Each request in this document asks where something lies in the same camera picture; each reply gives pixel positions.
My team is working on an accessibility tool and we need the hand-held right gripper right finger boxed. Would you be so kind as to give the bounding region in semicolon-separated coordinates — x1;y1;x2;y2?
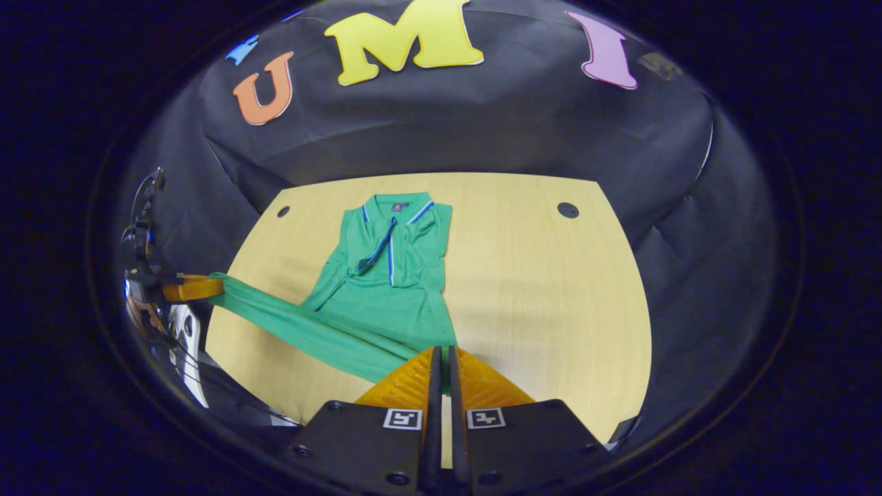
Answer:
448;344;607;495

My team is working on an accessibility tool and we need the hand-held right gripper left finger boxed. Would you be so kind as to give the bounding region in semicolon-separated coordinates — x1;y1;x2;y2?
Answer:
279;346;443;495

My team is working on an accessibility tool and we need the green T-shirt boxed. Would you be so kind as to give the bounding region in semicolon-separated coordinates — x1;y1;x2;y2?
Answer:
209;193;459;397

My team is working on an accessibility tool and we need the black backdrop cloth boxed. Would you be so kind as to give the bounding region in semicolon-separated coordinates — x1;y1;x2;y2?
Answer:
114;0;776;442

